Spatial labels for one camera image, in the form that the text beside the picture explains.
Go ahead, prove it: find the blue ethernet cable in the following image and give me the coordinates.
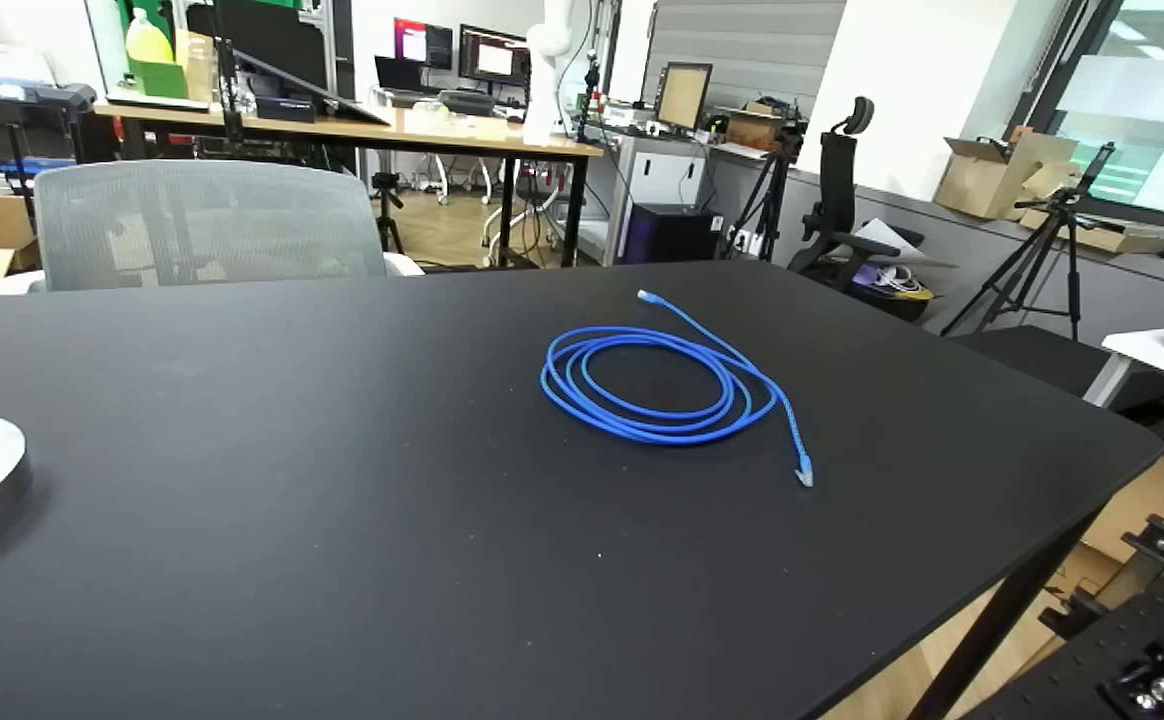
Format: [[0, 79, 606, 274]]
[[536, 287, 818, 494]]

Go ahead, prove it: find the dark purple bin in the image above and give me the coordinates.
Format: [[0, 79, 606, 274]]
[[623, 206, 717, 263]]

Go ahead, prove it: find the white cabinet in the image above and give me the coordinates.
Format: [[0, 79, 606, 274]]
[[606, 131, 706, 261]]

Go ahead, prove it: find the black office chair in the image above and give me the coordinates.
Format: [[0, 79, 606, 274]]
[[788, 96, 931, 320]]

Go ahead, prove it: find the wooden desk with black legs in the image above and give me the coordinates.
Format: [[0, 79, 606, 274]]
[[97, 104, 604, 263]]

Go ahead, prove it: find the framed picture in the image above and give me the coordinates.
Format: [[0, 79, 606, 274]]
[[654, 65, 710, 128]]

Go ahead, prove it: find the computer monitor white screen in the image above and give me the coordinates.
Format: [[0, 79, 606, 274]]
[[455, 24, 527, 88]]

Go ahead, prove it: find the computer monitor pink screen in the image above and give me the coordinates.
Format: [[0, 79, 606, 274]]
[[391, 17, 455, 74]]

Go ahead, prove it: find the open cardboard box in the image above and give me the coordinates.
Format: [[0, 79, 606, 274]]
[[934, 128, 1076, 219]]

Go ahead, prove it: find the grey mesh office chair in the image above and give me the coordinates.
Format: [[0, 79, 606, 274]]
[[0, 160, 422, 298]]

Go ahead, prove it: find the black metal breadboard plate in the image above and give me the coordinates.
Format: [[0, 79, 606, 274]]
[[964, 515, 1164, 720]]

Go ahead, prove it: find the black camera tripod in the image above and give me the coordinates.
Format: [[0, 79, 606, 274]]
[[942, 142, 1114, 336]]

